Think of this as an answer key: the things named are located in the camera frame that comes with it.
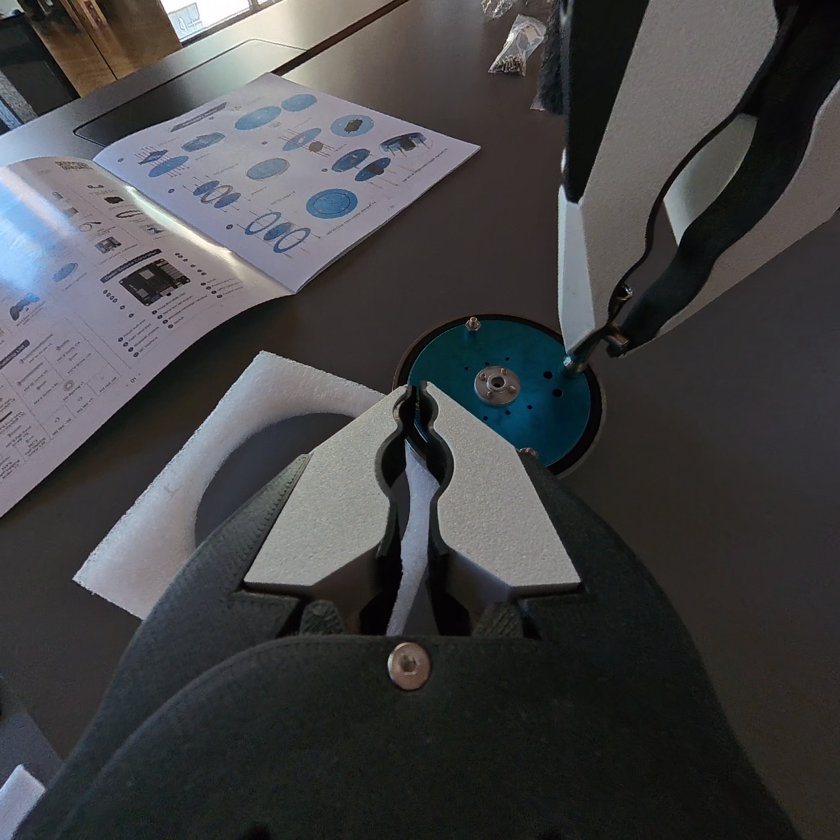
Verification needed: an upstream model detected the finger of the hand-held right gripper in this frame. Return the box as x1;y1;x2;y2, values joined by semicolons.
558;0;783;353
617;0;840;358

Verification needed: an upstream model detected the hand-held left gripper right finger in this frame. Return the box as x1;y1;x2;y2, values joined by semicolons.
419;379;584;636

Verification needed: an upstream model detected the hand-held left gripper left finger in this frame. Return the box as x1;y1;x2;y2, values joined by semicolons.
243;386;414;636

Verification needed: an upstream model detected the round blue base plate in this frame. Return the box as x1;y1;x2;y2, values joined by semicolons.
392;314;603;475

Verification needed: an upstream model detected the small metal socket wrench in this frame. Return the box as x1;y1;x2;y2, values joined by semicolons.
562;281;635;379

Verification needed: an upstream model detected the dark grey desk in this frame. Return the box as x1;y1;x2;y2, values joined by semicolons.
0;0;840;840

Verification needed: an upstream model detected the plastic bag of screws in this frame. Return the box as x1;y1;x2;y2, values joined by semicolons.
488;14;547;77

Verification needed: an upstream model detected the silver round hub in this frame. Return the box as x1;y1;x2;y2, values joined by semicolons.
474;366;521;403

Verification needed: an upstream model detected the white foam packing piece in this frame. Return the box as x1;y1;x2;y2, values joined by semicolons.
73;350;448;636

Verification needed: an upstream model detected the open instruction booklet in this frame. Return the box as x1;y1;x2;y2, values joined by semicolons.
0;72;482;519

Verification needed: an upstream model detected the bright window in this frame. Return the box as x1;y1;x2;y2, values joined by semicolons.
161;0;253;46

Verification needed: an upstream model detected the wooden pillar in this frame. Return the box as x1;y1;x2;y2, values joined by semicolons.
29;0;182;98

